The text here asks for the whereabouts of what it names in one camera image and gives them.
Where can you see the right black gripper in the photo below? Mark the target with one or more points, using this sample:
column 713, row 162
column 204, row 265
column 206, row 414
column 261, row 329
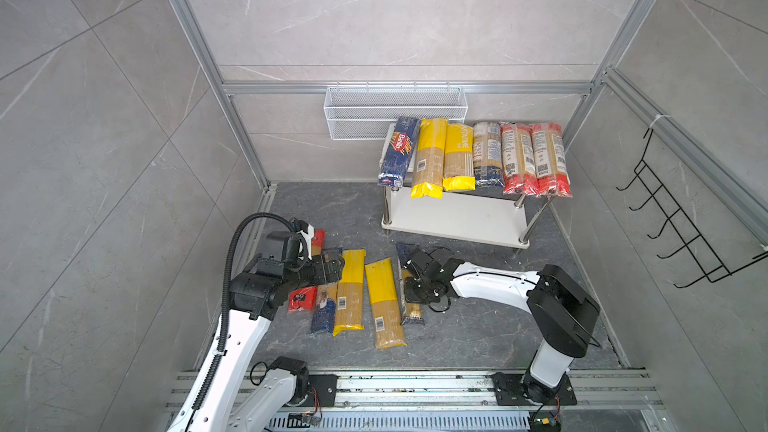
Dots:
column 408, row 283

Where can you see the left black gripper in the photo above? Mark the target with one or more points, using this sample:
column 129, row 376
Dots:
column 321, row 276

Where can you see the Ankara blue spaghetti bag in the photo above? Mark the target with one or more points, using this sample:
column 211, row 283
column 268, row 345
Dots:
column 324, row 309

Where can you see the yellow Pastatime spaghetti bag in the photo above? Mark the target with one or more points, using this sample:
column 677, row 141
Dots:
column 458, row 172

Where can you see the red label spaghetti bag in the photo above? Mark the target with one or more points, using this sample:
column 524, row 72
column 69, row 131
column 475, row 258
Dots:
column 519, row 170

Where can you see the blue Barilla spaghetti pack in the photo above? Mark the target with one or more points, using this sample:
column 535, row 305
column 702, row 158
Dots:
column 399, row 151

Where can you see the blue end spaghetti bag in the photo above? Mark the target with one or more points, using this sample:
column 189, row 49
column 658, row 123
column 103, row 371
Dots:
column 487, row 154

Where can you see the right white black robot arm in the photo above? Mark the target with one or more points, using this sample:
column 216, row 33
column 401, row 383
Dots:
column 563, row 311

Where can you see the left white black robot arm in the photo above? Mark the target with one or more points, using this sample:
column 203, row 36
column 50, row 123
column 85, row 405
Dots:
column 211, row 402

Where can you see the white two-tier shelf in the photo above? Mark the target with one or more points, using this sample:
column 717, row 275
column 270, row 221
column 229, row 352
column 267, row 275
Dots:
column 460, row 215

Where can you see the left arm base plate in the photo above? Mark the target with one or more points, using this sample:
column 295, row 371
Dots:
column 314, row 389

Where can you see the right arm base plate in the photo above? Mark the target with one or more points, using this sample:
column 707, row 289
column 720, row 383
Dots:
column 522, row 389

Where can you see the white wire mesh basket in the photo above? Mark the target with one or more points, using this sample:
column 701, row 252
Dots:
column 365, row 112

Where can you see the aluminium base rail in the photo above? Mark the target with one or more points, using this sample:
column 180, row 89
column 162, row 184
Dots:
column 459, row 400

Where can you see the black wire hook rack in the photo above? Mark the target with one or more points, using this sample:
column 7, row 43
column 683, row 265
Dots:
column 709, row 265

